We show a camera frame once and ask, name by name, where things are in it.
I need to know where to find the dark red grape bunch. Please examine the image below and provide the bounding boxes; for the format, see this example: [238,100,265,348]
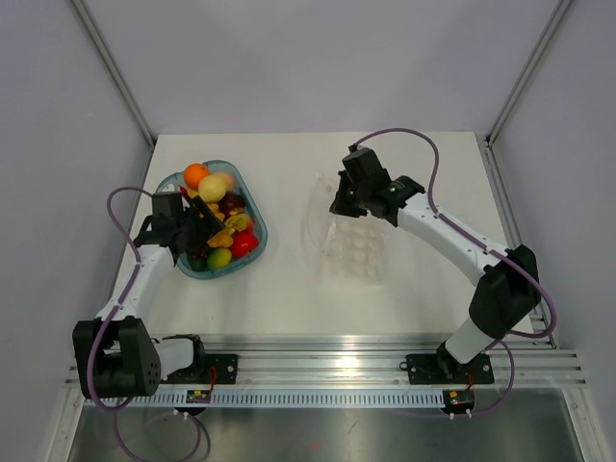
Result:
[186,244,212,260]

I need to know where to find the yellow ginger root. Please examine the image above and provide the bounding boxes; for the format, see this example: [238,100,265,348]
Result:
[207,229,234,248]

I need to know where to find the pale yellow pear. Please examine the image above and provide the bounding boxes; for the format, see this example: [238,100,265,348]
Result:
[198,174,227,203]

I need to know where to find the clear dotted zip bag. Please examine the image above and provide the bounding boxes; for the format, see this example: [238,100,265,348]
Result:
[301,173,386,285]

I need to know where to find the orange fruit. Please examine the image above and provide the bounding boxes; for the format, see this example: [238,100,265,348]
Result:
[183,164,210,191]

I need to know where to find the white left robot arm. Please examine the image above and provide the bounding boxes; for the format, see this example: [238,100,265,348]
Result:
[72,192,223,412]

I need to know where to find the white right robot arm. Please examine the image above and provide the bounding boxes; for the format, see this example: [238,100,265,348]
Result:
[329,146,540,384]

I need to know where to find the dark green avocado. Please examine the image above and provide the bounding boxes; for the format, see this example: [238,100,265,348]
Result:
[189,258,208,271]

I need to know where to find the dark red apple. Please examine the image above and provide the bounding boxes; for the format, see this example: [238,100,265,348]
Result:
[218,192,245,217]

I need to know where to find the bright red apple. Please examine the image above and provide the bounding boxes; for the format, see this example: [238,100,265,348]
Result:
[230,231,259,259]

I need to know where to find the teal plastic fruit basket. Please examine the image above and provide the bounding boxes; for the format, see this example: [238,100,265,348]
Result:
[177,160,268,280]

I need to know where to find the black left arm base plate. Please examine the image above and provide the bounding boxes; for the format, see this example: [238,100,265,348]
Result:
[164,353,239,385]

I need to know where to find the aluminium table rail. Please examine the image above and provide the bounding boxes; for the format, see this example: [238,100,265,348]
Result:
[64,331,588,391]

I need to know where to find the white slotted cable duct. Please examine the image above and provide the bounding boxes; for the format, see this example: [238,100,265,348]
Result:
[130,387,475,413]

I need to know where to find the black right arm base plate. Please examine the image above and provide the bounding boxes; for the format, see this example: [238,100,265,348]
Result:
[398,352,495,386]

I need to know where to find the right aluminium frame post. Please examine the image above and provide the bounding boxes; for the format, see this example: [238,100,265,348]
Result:
[485,0,576,148]

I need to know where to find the aluminium frame post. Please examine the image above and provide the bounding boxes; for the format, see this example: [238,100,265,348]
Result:
[485,0,576,148]
[68,0,157,152]

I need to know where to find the left aluminium frame post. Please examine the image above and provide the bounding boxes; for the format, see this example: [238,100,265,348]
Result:
[68,0,157,152]

